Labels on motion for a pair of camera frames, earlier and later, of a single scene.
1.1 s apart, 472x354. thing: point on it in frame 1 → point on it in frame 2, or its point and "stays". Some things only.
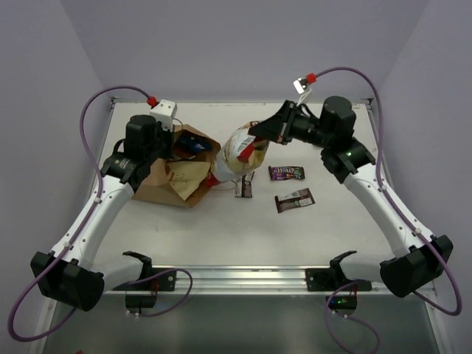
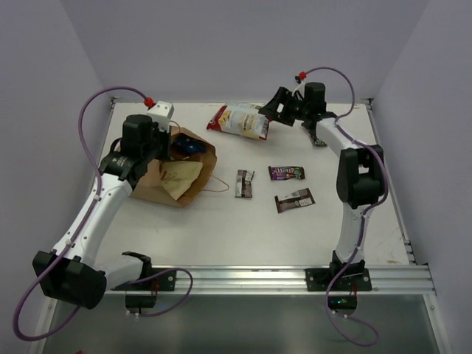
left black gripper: [167, 139] stays
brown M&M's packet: [243, 189] stays
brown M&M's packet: [298, 198] stays
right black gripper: [276, 128] → [283, 96]
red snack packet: [237, 155] → [242, 119]
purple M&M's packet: [277, 172] stays
